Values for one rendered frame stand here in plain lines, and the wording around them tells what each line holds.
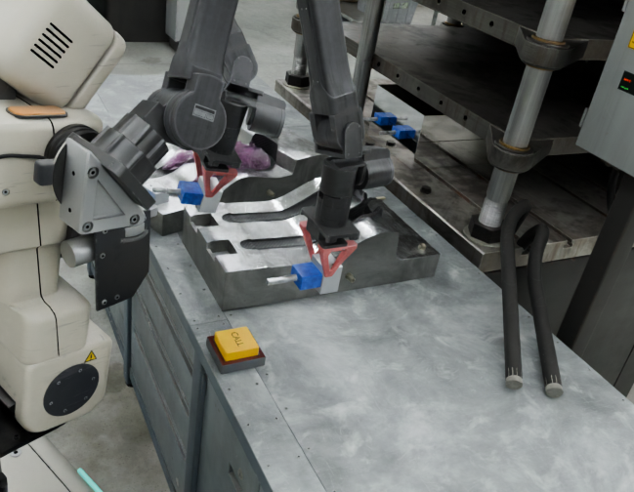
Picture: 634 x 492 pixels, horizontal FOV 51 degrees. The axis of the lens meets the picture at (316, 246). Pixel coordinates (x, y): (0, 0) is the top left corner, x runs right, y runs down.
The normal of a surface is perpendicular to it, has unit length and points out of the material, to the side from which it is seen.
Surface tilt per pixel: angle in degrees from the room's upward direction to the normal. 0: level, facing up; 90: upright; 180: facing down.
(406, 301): 0
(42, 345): 90
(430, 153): 90
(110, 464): 0
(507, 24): 90
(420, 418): 0
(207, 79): 74
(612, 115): 90
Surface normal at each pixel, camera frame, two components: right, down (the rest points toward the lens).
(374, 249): 0.44, 0.51
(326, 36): 0.55, 0.25
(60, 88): 0.74, 0.43
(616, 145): -0.88, 0.11
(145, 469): 0.15, -0.85
